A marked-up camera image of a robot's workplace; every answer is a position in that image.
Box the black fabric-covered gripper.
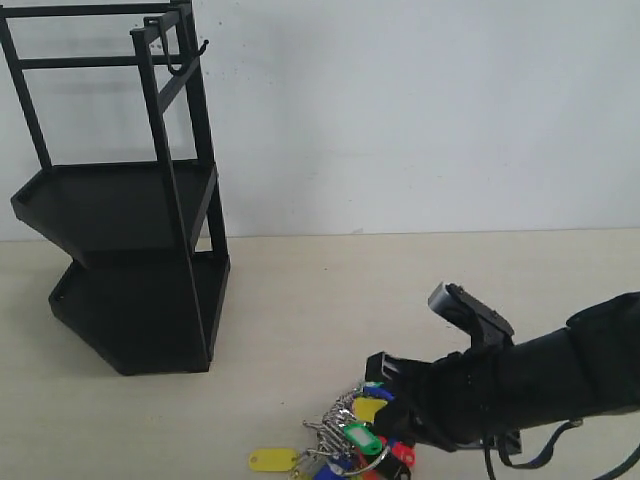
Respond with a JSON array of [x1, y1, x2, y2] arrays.
[[364, 352, 500, 452]]

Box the colourful key tag bunch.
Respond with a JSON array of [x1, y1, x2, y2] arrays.
[[248, 381, 416, 479]]

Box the black fabric-covered robot arm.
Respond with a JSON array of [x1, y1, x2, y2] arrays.
[[365, 283, 639, 452]]

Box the black metal two-tier rack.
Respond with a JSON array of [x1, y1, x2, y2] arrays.
[[1, 1, 230, 375]]

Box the black S-shaped hook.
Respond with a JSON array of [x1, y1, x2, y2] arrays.
[[143, 7, 209, 76]]

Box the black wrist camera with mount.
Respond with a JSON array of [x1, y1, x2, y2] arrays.
[[427, 282, 514, 350]]

